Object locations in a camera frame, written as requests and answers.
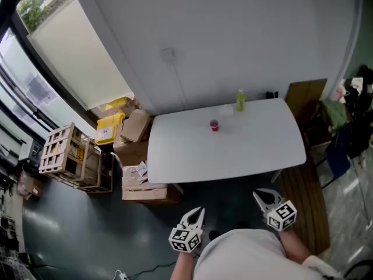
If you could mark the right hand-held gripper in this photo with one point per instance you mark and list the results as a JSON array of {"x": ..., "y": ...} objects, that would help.
[{"x": 281, "y": 216}]

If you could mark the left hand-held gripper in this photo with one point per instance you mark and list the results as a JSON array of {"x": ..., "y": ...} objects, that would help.
[{"x": 186, "y": 239}]

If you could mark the pink cup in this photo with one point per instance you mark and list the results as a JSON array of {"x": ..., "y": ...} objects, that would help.
[{"x": 214, "y": 126}]

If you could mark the person's left forearm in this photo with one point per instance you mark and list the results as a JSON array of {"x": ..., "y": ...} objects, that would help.
[{"x": 183, "y": 265}]

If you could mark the person's right forearm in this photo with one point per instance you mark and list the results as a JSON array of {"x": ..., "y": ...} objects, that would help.
[{"x": 292, "y": 245}]

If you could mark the person's black shoe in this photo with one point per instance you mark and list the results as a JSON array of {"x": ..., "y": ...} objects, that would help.
[{"x": 214, "y": 235}]

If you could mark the wooden slatted floor panel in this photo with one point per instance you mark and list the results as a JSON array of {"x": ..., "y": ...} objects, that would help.
[{"x": 306, "y": 203}]

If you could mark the flat taped cardboard box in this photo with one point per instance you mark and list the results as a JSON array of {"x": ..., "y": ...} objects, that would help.
[{"x": 145, "y": 192}]

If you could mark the person's white shirt torso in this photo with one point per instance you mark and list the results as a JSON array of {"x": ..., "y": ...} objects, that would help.
[{"x": 247, "y": 258}]

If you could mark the blue chair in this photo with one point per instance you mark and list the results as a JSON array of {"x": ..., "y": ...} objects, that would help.
[{"x": 338, "y": 156}]

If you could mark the large brown cardboard box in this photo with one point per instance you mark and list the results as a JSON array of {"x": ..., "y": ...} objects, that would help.
[{"x": 131, "y": 153}]

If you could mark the white power strip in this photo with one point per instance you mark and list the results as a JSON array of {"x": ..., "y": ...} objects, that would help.
[{"x": 121, "y": 275}]

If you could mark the clear plastic container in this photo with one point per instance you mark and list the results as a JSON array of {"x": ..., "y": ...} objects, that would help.
[{"x": 226, "y": 110}]

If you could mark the green drink bottle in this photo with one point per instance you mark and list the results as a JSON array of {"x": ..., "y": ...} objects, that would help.
[{"x": 240, "y": 102}]

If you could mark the black items behind table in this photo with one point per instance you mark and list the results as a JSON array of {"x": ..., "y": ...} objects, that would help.
[{"x": 271, "y": 94}]

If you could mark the green bag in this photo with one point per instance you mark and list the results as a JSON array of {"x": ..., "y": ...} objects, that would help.
[{"x": 335, "y": 115}]

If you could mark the tilted open cardboard box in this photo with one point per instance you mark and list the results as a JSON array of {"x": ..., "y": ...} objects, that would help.
[{"x": 135, "y": 125}]

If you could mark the brown wooden board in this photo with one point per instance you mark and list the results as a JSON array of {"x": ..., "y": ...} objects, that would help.
[{"x": 306, "y": 93}]

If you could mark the yellow plastic bin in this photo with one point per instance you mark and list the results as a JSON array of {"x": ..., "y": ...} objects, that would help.
[{"x": 106, "y": 130}]

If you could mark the pink bag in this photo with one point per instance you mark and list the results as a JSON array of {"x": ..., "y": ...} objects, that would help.
[{"x": 342, "y": 92}]

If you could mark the wooden slat crate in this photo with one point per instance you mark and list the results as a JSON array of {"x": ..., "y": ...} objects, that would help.
[{"x": 58, "y": 153}]

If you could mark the small cardboard box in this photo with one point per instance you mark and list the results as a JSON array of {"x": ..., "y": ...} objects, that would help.
[{"x": 32, "y": 187}]

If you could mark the gray machine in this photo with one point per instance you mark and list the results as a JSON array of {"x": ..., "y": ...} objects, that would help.
[{"x": 23, "y": 152}]

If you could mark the white roller blind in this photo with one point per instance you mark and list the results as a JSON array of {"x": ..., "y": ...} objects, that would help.
[{"x": 73, "y": 54}]

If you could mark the white wall socket box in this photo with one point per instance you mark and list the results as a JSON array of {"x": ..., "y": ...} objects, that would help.
[{"x": 168, "y": 55}]

